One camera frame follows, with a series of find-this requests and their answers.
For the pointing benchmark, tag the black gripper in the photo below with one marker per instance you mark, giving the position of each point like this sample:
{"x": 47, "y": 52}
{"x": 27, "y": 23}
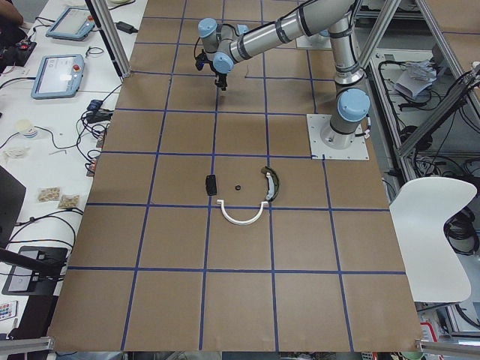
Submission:
{"x": 218, "y": 75}

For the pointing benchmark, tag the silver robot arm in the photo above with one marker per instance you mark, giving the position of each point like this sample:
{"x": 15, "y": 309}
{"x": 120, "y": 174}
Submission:
{"x": 225, "y": 45}

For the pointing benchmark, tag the black rectangular block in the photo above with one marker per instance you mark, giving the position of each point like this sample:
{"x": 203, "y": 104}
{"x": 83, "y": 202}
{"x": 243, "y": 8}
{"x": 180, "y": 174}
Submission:
{"x": 211, "y": 185}

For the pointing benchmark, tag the green and white curved part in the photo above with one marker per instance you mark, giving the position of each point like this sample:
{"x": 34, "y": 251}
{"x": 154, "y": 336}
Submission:
{"x": 273, "y": 183}

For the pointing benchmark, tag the black power adapter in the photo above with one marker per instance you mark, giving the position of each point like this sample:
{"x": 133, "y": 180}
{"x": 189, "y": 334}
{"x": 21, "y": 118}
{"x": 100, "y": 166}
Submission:
{"x": 125, "y": 27}

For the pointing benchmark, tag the blue teach pendant far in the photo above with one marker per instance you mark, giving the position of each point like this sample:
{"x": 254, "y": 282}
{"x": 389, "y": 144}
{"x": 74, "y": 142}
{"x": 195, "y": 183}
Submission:
{"x": 74, "y": 24}

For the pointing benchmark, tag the blue teach pendant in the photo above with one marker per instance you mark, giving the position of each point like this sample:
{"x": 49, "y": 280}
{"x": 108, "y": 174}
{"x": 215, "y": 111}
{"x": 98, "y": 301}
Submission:
{"x": 74, "y": 24}
{"x": 58, "y": 76}

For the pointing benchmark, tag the blue teach pendant near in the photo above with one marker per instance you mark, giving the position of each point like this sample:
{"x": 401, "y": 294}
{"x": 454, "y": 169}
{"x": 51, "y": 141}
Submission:
{"x": 58, "y": 76}

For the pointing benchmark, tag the white plastic chair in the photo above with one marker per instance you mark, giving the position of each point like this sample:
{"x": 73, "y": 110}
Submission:
{"x": 419, "y": 213}

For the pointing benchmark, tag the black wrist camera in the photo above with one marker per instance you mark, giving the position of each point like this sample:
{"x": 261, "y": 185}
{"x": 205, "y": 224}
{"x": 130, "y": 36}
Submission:
{"x": 200, "y": 60}

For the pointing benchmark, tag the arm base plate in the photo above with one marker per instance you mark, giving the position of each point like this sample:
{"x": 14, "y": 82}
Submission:
{"x": 314, "y": 42}
{"x": 326, "y": 144}

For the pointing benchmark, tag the white curved plastic bracket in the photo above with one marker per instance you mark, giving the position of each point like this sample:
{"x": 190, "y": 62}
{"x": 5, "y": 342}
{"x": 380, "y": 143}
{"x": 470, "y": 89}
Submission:
{"x": 240, "y": 216}

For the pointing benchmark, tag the aluminium frame post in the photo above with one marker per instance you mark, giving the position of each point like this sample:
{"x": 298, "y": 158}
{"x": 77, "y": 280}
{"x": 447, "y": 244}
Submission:
{"x": 108, "y": 31}

